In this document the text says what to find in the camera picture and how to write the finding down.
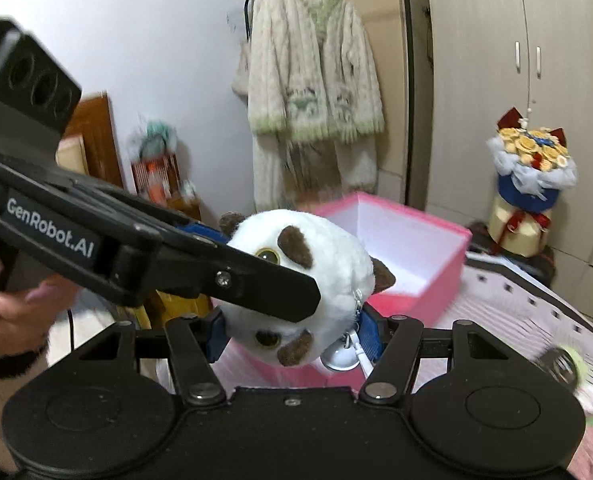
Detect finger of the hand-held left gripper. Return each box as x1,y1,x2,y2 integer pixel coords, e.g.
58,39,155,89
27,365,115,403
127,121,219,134
109,239,323,324
126,192,233,252

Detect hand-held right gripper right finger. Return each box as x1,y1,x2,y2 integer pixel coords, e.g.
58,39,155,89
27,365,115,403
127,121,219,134
356,305,509,407

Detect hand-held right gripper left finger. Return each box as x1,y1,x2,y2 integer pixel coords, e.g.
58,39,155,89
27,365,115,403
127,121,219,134
76,307,227,407

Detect pink box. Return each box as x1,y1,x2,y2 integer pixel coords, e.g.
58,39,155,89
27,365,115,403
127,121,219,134
211,191,473,391

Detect white brown panda plush toy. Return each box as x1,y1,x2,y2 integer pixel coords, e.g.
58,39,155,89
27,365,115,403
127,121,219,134
219,210,397,373

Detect green yarn ball black label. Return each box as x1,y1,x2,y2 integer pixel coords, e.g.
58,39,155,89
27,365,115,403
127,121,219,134
536,344,591,397

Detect person's left forearm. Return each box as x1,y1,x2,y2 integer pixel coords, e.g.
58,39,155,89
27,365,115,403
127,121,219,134
0,337,52,476

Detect person's left hand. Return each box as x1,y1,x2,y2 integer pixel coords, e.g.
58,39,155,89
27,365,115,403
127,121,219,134
0,230,84,353

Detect wooden nightstand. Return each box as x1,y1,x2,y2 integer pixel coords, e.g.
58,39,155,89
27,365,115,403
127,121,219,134
166,194,203,225

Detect yellow object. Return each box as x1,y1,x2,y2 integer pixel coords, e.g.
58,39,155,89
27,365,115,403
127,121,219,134
146,287,212,332

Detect orange drink bottle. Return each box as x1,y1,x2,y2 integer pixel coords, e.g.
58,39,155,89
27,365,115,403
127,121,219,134
146,160,165,202

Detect wooden headboard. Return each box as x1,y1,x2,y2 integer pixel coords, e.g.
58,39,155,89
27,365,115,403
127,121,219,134
56,92,124,192

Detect clear plastic bag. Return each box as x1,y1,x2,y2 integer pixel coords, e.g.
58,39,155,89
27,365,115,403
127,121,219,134
126,120,180,162

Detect white tote bag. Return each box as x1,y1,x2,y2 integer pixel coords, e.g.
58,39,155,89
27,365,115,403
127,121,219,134
230,42,253,107

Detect white green fluffy robe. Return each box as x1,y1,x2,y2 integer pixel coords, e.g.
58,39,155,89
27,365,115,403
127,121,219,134
231,0,386,211

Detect black clothes rack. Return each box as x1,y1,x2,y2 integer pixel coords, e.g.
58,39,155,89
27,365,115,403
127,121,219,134
243,0,317,42

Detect black vertical pole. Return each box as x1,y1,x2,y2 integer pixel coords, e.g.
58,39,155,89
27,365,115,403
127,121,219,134
400,0,420,206

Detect yellow blue flower bouquet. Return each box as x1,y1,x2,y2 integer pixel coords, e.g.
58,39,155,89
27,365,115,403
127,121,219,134
486,107,579,257

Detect beige wardrobe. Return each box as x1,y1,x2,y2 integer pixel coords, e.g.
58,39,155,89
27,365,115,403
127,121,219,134
416,0,593,331

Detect black cable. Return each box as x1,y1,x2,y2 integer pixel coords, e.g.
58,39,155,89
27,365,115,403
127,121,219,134
65,307,78,357

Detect wire clothes hangers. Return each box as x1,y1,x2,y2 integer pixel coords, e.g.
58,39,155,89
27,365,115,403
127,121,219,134
224,7,248,37

